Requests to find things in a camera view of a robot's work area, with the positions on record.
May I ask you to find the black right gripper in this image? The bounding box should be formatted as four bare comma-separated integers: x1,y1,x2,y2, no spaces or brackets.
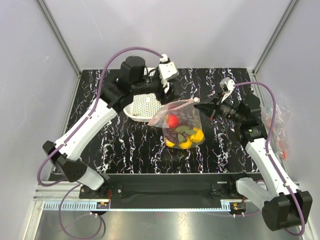
193,91,244,125

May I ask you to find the dark red grape bunch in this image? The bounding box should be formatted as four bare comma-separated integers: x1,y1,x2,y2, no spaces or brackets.
165,111,201,149

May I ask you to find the red strawberry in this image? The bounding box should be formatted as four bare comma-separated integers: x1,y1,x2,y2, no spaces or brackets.
166,114,180,129

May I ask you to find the yellow lemon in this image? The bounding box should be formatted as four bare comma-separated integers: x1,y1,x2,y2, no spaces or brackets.
179,139,193,149
190,127,205,143

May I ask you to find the clear pink-dotted zip bag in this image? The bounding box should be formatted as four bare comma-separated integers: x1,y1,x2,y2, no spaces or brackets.
148,97,205,150

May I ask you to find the green leaf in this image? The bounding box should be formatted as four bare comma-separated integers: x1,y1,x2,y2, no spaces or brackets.
174,125,197,143

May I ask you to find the orange mango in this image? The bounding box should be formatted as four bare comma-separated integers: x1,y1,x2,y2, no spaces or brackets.
165,139,175,148

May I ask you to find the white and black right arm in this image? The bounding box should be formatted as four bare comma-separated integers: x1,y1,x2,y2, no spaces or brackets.
195,94,313,231

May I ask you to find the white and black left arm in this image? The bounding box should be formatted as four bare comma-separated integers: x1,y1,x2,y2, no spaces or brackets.
42,55,179,198

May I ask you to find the white perforated plastic basket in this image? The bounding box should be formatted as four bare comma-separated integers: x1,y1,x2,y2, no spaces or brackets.
123,67,163,123

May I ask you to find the pile of spare plastic bags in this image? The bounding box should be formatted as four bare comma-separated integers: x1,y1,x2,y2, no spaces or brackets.
261,104,291,160

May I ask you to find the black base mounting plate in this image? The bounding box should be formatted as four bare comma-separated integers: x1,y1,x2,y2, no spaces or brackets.
79,172,261,211

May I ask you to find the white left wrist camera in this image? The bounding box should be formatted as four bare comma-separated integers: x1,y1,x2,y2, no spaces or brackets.
158,54,179,93

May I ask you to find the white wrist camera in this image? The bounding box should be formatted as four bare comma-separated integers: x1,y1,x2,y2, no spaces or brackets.
218,77,235,104
158,54,179,93

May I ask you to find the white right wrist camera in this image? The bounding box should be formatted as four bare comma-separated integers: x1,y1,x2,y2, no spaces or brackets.
218,77,235,104

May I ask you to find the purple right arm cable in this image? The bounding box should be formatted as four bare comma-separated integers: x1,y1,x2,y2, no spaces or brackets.
231,81,307,237

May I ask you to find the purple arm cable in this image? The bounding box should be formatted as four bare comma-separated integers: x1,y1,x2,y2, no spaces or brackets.
231,81,307,237
36,46,167,238

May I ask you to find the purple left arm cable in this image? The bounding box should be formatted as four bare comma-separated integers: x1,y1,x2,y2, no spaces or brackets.
36,46,167,238

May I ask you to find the aluminium frame rail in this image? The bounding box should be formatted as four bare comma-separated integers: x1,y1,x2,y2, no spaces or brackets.
32,181,87,201

